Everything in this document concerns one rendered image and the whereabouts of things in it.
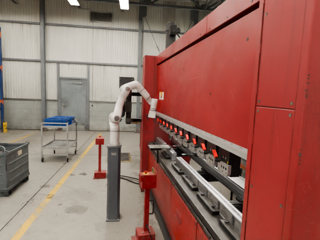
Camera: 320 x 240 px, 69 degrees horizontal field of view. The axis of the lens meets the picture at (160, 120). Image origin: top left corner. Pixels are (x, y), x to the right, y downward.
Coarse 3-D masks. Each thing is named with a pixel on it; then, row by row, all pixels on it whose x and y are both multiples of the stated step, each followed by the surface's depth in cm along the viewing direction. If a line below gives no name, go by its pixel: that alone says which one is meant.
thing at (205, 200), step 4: (200, 196) 181; (204, 196) 181; (200, 200) 179; (204, 200) 173; (208, 200) 174; (204, 204) 171; (208, 204) 168; (212, 204) 168; (208, 208) 165; (212, 208) 162; (216, 208) 162; (212, 212) 158; (216, 212) 159
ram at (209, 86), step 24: (240, 24) 135; (192, 48) 215; (216, 48) 166; (240, 48) 135; (168, 72) 306; (192, 72) 214; (216, 72) 165; (240, 72) 134; (168, 96) 304; (192, 96) 213; (216, 96) 165; (240, 96) 134; (168, 120) 302; (192, 120) 212; (216, 120) 164; (240, 120) 134; (216, 144) 164; (240, 144) 133
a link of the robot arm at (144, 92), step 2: (142, 90) 305; (144, 90) 306; (146, 90) 310; (140, 92) 306; (142, 92) 306; (144, 92) 306; (146, 92) 308; (142, 94) 308; (144, 94) 307; (146, 94) 308; (148, 94) 310; (144, 96) 309; (146, 96) 309; (148, 96) 309; (144, 98) 314; (146, 98) 311; (148, 98) 319; (150, 98) 323; (146, 100) 321; (148, 100) 322; (150, 100) 324; (148, 102) 324
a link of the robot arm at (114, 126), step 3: (111, 114) 295; (111, 120) 296; (111, 123) 300; (114, 123) 301; (117, 123) 303; (111, 126) 296; (114, 126) 295; (117, 126) 297; (111, 129) 295; (114, 129) 294; (117, 129) 296
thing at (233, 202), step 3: (237, 198) 186; (231, 201) 185; (234, 201) 185; (237, 201) 186; (240, 201) 181; (234, 204) 183; (237, 204) 184; (240, 204) 184; (237, 207) 181; (240, 207) 182; (240, 210) 183
